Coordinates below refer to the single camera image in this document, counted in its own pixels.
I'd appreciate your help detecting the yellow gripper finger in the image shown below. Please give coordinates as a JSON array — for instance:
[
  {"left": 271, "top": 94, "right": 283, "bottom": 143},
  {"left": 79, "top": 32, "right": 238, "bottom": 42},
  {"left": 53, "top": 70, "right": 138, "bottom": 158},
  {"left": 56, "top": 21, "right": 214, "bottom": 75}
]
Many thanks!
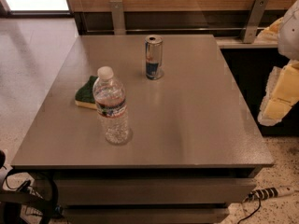
[{"left": 258, "top": 60, "right": 299, "bottom": 126}]

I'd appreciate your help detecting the clear plastic water bottle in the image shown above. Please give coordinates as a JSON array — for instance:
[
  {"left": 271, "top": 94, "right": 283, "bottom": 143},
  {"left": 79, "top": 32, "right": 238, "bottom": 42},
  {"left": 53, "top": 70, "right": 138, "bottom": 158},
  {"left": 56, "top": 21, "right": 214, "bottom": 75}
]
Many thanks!
[{"left": 93, "top": 66, "right": 130, "bottom": 145}]

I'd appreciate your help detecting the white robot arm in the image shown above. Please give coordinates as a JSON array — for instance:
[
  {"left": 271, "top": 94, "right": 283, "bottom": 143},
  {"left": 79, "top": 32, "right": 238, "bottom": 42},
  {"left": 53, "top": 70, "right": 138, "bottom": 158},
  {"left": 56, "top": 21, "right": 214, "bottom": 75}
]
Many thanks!
[{"left": 258, "top": 0, "right": 299, "bottom": 126}]

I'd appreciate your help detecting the white power strip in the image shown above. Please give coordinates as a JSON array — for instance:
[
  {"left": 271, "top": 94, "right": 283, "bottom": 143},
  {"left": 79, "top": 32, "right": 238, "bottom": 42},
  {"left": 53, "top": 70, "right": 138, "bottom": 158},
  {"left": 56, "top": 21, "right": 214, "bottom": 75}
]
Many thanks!
[{"left": 244, "top": 186, "right": 295, "bottom": 203}]

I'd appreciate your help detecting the silver blue energy drink can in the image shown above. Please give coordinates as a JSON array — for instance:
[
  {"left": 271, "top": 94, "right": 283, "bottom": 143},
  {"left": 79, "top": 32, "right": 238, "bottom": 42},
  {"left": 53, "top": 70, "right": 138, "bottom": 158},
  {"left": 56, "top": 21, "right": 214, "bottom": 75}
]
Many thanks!
[{"left": 145, "top": 35, "right": 163, "bottom": 80}]

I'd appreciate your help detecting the green yellow sponge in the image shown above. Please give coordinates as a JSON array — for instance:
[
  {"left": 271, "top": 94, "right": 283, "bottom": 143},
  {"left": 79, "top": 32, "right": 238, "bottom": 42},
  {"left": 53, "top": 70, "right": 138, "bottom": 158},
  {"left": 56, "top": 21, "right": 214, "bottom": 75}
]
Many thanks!
[{"left": 75, "top": 76, "right": 97, "bottom": 109}]

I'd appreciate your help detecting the right metal bracket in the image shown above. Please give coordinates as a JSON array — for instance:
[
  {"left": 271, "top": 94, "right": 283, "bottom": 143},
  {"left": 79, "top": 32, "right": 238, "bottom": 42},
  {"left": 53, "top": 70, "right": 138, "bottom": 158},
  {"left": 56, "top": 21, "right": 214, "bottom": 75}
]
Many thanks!
[{"left": 240, "top": 0, "right": 269, "bottom": 44}]

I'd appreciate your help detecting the metal bracket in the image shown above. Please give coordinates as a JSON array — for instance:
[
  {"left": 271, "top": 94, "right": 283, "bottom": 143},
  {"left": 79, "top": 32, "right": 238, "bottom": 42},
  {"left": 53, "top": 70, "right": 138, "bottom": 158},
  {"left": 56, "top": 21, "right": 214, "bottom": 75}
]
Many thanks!
[
  {"left": 240, "top": 0, "right": 269, "bottom": 44},
  {"left": 109, "top": 0, "right": 126, "bottom": 35}
]

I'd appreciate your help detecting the black power cable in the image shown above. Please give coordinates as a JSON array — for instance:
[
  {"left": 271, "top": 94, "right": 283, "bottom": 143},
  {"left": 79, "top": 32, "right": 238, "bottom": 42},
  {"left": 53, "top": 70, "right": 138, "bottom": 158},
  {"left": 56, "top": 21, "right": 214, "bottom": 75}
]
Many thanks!
[{"left": 236, "top": 196, "right": 262, "bottom": 224}]

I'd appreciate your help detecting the left metal bracket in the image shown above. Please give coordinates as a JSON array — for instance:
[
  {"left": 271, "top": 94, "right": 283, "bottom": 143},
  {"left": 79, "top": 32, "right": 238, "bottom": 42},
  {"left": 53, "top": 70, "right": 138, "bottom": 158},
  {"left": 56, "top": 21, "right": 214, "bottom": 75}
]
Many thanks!
[{"left": 109, "top": 0, "right": 126, "bottom": 35}]

